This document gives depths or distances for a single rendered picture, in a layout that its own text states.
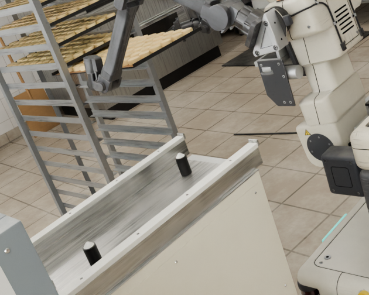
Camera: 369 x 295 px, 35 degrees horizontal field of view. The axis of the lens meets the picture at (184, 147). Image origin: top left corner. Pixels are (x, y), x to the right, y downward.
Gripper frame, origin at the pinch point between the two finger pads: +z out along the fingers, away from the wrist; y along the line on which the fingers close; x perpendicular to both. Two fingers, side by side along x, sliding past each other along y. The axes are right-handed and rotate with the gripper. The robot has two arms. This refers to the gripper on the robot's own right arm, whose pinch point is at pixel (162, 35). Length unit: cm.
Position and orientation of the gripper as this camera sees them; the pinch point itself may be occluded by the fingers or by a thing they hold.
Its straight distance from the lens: 267.7
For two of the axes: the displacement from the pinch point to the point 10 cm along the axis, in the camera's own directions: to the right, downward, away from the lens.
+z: -9.4, 3.1, 1.1
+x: 0.2, 4.0, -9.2
